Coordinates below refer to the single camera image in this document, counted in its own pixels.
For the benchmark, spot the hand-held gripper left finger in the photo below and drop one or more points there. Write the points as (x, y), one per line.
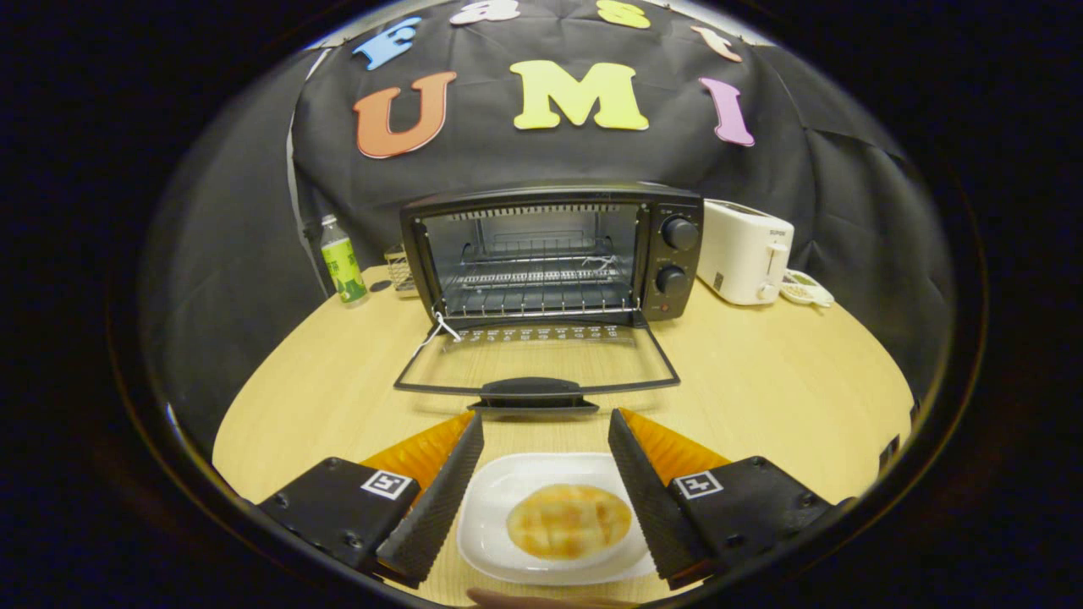
(440, 507)

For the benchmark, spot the white square plate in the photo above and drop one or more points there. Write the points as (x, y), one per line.
(508, 482)

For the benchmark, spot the white pop-up toaster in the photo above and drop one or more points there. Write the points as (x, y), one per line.
(740, 254)

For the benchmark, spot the green label drink bottle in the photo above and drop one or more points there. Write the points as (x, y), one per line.
(343, 271)

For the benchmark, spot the black backdrop cloth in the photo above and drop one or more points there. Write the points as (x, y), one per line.
(508, 161)

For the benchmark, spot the black toaster oven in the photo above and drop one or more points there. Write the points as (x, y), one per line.
(550, 196)

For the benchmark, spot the white divided snack tray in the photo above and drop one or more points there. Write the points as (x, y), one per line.
(804, 289)

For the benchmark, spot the small glass jar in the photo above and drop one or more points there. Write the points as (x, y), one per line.
(399, 271)

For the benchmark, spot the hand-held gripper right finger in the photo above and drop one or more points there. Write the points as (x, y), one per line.
(651, 507)

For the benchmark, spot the golden bread bun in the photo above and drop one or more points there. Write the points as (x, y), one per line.
(567, 520)

